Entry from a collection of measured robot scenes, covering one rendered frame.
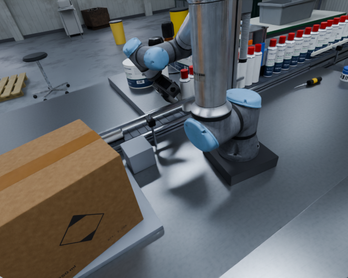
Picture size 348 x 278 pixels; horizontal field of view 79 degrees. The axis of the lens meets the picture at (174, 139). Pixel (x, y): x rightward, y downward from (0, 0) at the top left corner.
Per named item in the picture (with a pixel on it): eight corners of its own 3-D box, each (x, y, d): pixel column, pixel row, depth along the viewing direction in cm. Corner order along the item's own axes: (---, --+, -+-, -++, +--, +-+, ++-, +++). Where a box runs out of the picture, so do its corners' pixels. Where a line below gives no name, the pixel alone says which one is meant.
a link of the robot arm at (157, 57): (176, 42, 72) (158, 40, 79) (148, 51, 67) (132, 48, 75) (179, 65, 76) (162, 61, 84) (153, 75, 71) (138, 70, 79)
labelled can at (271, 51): (267, 73, 129) (272, 37, 116) (274, 75, 125) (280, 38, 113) (261, 75, 127) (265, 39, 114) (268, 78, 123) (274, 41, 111)
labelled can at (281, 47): (275, 70, 131) (281, 34, 119) (282, 72, 128) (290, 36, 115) (269, 72, 130) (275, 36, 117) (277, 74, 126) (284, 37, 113)
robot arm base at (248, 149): (241, 132, 87) (243, 111, 81) (267, 153, 76) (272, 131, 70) (210, 143, 84) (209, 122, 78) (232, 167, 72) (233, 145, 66)
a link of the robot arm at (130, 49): (127, 52, 74) (117, 50, 80) (146, 74, 82) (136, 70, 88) (141, 36, 75) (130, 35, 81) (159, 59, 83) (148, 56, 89)
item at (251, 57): (247, 81, 123) (251, 44, 110) (253, 84, 119) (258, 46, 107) (240, 84, 121) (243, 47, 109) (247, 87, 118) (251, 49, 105)
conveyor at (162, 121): (295, 65, 143) (297, 59, 141) (307, 68, 137) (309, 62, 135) (33, 175, 86) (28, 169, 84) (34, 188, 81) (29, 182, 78)
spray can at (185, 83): (189, 106, 108) (186, 67, 96) (194, 110, 105) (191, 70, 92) (180, 109, 107) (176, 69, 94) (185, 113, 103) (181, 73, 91)
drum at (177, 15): (177, 45, 527) (173, 11, 481) (169, 41, 564) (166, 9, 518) (193, 41, 537) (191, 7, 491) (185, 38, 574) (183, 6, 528)
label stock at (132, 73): (122, 85, 140) (116, 63, 131) (143, 74, 152) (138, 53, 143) (143, 90, 130) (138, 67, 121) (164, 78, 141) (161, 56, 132)
